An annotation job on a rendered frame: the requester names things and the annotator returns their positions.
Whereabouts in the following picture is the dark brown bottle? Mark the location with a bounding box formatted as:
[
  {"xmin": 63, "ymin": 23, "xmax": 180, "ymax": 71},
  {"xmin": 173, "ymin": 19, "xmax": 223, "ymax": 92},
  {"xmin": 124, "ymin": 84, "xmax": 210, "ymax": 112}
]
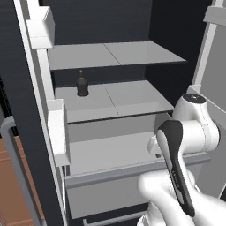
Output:
[{"xmin": 76, "ymin": 69, "xmax": 90, "ymax": 97}]

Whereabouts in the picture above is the grey fridge shelf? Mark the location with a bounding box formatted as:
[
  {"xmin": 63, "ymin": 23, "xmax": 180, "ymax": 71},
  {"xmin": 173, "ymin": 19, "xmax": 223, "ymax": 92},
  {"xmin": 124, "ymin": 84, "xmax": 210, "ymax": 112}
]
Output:
[
  {"xmin": 54, "ymin": 79, "xmax": 175, "ymax": 124},
  {"xmin": 47, "ymin": 41, "xmax": 187, "ymax": 72}
]

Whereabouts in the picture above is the grey fridge door handle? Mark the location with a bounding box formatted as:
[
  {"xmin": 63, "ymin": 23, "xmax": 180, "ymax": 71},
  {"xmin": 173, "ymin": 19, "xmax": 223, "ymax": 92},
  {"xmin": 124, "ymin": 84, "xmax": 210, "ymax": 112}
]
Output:
[{"xmin": 0, "ymin": 116, "xmax": 42, "ymax": 226}]

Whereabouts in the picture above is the grey freezer drawer handle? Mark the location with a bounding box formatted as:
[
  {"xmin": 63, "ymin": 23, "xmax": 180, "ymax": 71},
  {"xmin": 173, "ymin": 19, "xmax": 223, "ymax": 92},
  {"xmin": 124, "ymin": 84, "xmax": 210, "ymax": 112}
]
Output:
[{"xmin": 82, "ymin": 209, "xmax": 148, "ymax": 226}]

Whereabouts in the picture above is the grey fridge drawer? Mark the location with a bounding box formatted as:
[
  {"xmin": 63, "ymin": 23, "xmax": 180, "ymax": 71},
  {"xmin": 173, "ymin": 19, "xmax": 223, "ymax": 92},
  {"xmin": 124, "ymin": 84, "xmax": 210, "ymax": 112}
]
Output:
[{"xmin": 64, "ymin": 112, "xmax": 212, "ymax": 221}]

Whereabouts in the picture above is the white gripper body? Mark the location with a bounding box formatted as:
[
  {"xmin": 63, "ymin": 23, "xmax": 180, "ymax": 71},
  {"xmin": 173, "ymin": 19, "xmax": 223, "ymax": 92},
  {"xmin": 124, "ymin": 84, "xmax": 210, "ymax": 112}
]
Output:
[{"xmin": 147, "ymin": 134, "xmax": 162, "ymax": 159}]

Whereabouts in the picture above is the black fridge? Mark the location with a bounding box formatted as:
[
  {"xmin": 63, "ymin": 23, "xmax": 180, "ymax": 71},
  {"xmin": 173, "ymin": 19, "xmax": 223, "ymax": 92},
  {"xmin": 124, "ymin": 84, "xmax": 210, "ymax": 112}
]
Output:
[{"xmin": 38, "ymin": 0, "xmax": 214, "ymax": 226}]

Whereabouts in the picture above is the brown wooden cabinet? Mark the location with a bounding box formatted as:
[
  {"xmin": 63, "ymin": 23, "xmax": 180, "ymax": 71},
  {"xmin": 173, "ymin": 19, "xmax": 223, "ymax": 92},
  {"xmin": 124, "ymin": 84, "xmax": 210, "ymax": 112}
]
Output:
[{"xmin": 0, "ymin": 135, "xmax": 46, "ymax": 226}]

